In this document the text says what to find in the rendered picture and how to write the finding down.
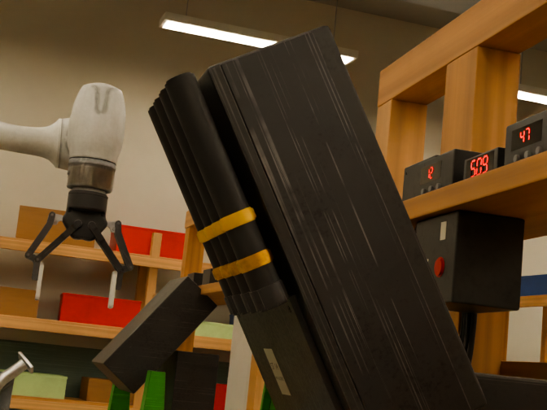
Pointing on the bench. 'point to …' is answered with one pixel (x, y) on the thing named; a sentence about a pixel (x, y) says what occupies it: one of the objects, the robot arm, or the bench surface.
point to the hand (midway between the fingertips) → (74, 298)
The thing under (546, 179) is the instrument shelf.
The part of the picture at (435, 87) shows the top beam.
